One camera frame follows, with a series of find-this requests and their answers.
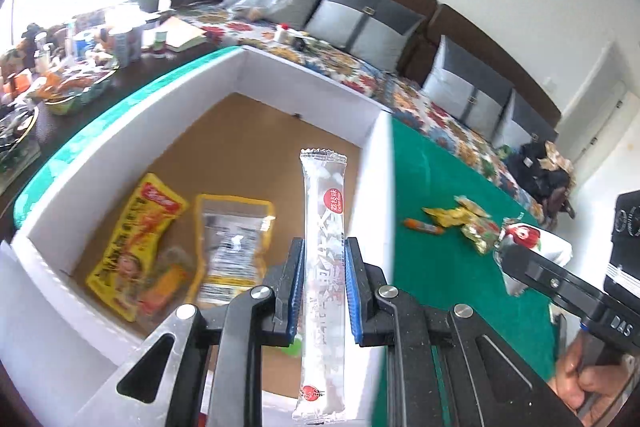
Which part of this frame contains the brown headboard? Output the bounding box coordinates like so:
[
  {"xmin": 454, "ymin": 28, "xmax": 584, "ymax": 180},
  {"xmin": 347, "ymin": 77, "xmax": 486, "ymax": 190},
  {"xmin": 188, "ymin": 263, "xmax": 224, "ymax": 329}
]
[{"xmin": 393, "ymin": 0, "xmax": 561, "ymax": 126}]

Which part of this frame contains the green table cloth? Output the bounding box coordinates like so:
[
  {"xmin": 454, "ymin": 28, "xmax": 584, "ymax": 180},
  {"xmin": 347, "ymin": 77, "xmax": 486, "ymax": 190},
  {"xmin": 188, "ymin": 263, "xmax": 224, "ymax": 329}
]
[{"xmin": 1, "ymin": 48, "xmax": 554, "ymax": 426}]

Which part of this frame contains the orange sausage stick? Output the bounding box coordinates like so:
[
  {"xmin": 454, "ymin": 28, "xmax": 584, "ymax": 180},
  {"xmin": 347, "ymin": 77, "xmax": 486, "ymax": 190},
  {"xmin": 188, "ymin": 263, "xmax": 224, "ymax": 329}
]
[{"xmin": 402, "ymin": 218, "xmax": 444, "ymax": 235}]

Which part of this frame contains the floral bed sheet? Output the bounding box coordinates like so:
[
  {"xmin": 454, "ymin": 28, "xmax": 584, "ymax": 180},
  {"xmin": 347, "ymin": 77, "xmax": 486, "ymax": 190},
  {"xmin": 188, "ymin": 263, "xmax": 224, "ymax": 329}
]
[{"xmin": 174, "ymin": 4, "xmax": 544, "ymax": 222}]

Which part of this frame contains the black bag pile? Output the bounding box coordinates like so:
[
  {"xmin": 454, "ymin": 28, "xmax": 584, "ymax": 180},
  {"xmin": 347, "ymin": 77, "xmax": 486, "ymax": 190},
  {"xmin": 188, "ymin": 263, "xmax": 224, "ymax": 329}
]
[{"xmin": 506, "ymin": 141, "xmax": 576, "ymax": 227}]

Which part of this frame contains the white cardboard box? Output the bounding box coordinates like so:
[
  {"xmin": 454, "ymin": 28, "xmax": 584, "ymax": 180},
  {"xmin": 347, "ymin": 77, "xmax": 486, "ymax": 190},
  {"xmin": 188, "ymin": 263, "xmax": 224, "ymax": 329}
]
[{"xmin": 1, "ymin": 48, "xmax": 395, "ymax": 426}]

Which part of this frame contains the clear plastic bag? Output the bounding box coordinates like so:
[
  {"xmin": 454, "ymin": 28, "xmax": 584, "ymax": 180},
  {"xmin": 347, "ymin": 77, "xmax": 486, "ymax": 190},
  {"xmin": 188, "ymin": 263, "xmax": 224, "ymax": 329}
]
[{"xmin": 227, "ymin": 0, "xmax": 293, "ymax": 22}]

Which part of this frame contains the cluttered side table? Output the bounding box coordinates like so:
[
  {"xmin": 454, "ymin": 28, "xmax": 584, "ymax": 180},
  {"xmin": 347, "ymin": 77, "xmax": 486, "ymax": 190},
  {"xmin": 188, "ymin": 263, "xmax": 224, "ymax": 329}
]
[{"xmin": 1, "ymin": 23, "xmax": 202, "ymax": 231}]

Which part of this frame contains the white red-cap bottle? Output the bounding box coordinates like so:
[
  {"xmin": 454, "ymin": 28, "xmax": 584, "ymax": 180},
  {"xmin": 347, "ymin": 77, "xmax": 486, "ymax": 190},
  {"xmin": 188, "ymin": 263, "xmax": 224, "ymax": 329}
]
[{"xmin": 273, "ymin": 24, "xmax": 290, "ymax": 44}]

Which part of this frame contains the chestnut bag red label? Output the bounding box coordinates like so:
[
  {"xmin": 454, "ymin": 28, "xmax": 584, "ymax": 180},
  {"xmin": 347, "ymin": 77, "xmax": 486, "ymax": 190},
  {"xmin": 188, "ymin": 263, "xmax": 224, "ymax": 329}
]
[{"xmin": 461, "ymin": 217, "xmax": 500, "ymax": 255}]

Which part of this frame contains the yellow cartoon snack bag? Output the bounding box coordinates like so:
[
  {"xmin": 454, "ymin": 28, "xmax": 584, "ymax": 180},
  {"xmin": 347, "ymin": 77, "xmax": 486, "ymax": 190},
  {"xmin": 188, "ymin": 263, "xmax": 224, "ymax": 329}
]
[{"xmin": 86, "ymin": 172, "xmax": 188, "ymax": 323}]

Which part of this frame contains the white triangular snack pack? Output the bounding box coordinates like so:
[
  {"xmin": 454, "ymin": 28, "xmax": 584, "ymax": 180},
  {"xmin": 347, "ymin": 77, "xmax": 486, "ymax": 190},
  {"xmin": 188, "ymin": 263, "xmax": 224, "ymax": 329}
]
[{"xmin": 492, "ymin": 218, "xmax": 573, "ymax": 297}]

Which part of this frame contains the green label meat packet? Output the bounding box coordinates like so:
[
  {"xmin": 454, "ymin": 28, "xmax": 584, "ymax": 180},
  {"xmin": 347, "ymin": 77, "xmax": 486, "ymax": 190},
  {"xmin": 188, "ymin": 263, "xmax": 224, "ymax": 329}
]
[{"xmin": 281, "ymin": 334, "xmax": 303, "ymax": 358}]

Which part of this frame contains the small sausage clear packet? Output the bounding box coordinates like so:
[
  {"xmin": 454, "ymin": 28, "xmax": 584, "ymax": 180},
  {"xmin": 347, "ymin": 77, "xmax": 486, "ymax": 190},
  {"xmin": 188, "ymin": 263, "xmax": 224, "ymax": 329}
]
[{"xmin": 137, "ymin": 246, "xmax": 195, "ymax": 325}]

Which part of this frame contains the peanut bag yellow border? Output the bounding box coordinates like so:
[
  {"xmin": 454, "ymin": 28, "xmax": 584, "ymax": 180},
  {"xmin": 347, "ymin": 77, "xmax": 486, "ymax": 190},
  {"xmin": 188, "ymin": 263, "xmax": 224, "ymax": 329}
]
[{"xmin": 186, "ymin": 194, "xmax": 276, "ymax": 309}]

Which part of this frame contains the clear long jelly stick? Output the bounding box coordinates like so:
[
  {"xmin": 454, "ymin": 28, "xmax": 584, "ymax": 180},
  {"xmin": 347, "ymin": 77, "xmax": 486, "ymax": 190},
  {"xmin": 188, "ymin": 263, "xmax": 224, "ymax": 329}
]
[{"xmin": 293, "ymin": 148, "xmax": 347, "ymax": 426}]

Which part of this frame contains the person right hand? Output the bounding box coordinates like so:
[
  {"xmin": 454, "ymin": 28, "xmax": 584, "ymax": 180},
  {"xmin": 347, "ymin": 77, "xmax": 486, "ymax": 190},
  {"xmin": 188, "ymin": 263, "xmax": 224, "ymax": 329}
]
[{"xmin": 548, "ymin": 332, "xmax": 634, "ymax": 426}]

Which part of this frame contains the far right grey pillow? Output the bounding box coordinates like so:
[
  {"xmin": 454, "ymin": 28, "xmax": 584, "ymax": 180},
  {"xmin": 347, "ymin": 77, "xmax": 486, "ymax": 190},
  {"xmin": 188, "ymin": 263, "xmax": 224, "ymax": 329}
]
[{"xmin": 491, "ymin": 90, "xmax": 558, "ymax": 150}]

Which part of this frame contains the pale long snack packet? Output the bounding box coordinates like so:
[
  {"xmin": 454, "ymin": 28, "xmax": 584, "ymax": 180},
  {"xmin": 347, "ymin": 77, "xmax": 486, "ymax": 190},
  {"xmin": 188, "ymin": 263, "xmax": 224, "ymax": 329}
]
[{"xmin": 454, "ymin": 196, "xmax": 490, "ymax": 218}]

